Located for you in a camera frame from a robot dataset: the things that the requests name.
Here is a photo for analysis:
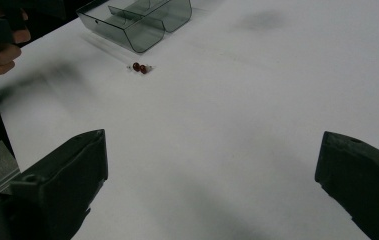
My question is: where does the smoky clear plastic organizer box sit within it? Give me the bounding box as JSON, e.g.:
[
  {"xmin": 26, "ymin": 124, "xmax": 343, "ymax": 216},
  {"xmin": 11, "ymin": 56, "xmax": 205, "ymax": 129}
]
[{"xmin": 76, "ymin": 0, "xmax": 193, "ymax": 54}]

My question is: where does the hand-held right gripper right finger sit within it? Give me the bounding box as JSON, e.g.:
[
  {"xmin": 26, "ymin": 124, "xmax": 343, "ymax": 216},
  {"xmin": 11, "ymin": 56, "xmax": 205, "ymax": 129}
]
[{"xmin": 314, "ymin": 130, "xmax": 379, "ymax": 240}]

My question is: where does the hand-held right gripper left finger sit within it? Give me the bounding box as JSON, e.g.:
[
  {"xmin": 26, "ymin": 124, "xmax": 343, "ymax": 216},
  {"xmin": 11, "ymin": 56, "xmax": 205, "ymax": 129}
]
[{"xmin": 9, "ymin": 128, "xmax": 109, "ymax": 240}]

